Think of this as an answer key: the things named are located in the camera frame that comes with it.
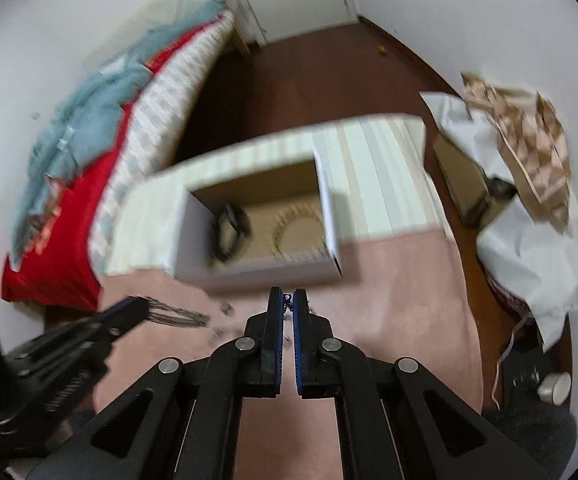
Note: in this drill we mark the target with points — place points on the white round jar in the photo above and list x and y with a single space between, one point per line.
555 388

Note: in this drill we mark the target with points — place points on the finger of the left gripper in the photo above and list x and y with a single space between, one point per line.
123 316

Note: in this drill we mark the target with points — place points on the brown cardboard box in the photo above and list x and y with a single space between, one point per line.
467 186

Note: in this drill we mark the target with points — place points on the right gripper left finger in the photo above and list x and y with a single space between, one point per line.
263 362

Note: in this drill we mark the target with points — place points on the checkered bed sheet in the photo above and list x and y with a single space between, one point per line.
156 122

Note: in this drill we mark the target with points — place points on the beige patterned cloth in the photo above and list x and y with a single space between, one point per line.
532 143

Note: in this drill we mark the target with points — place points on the white cardboard box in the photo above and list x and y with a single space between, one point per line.
268 227

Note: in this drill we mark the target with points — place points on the teal quilt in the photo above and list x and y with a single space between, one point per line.
85 124

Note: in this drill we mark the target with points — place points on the pink striped table cloth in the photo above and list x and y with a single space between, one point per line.
344 210

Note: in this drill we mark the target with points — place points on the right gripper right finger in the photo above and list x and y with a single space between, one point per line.
314 375

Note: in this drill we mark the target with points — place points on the red bed blanket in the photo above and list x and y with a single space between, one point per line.
56 268

